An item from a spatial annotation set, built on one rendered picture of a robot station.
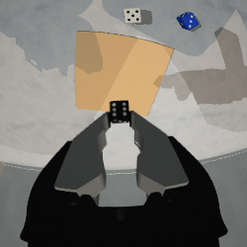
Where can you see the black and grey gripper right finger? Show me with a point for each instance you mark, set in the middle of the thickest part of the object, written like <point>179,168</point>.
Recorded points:
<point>164,165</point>

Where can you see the orange flat mat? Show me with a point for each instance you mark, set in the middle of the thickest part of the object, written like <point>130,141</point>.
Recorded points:
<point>110,67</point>

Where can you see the white die with black pips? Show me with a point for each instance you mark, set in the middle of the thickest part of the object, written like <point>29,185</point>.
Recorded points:
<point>132,15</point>

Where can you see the blue die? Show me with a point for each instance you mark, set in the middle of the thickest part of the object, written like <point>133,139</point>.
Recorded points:
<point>187,20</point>

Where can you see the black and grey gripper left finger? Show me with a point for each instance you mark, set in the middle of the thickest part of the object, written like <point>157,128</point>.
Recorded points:
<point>76,169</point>

